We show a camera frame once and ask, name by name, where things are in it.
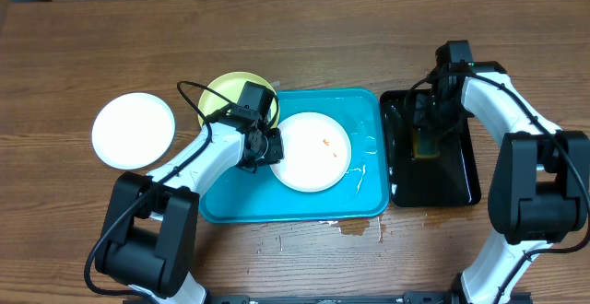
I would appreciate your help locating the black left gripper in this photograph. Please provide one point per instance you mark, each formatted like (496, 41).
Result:
(277, 153)

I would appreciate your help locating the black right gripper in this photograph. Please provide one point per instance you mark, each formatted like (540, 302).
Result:
(439, 130)

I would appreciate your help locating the green and yellow sponge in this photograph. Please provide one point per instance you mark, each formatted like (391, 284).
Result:
(425, 144)

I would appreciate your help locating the white plate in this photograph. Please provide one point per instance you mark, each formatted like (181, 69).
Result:
(317, 152)
(133, 131)

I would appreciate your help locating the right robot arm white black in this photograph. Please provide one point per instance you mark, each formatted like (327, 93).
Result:
(539, 189)

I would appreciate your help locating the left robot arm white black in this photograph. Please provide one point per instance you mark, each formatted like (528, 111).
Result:
(147, 242)

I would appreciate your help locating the black plastic tray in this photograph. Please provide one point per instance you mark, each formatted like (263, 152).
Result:
(451, 180)

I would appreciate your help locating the blue plastic tray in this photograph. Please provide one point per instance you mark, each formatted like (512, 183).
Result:
(239, 196)

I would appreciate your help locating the yellow-green plate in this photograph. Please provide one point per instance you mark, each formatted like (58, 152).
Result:
(230, 85)

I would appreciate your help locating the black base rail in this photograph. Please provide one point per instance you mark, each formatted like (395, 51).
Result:
(415, 297)

